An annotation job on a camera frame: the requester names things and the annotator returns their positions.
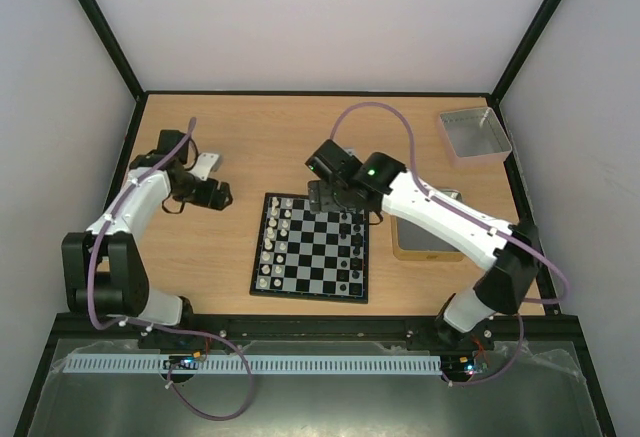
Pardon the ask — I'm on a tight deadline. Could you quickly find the black chess board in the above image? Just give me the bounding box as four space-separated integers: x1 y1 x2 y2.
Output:
249 193 369 304

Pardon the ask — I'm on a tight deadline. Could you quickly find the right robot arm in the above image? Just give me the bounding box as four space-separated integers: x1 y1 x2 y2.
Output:
306 139 540 349

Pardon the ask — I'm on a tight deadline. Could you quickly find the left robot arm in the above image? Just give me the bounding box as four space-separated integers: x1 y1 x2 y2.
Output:
61 129 233 332

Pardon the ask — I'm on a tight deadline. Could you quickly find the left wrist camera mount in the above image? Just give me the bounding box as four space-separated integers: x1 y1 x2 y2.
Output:
190 152 223 181

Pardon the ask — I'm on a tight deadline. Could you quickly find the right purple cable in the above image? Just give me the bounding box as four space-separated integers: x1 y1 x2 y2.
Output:
329 101 575 388

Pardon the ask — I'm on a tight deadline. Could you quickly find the purple cable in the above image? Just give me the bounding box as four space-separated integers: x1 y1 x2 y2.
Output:
85 116 256 418
329 101 575 388

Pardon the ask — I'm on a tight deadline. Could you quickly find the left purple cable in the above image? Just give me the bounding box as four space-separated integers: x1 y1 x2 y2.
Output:
85 116 256 418

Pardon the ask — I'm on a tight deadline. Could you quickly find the grey slotted cable duct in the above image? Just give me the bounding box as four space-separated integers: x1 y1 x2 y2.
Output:
62 354 441 376

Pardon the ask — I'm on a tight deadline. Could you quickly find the black aluminium frame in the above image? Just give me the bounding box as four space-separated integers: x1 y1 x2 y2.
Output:
9 0 621 437

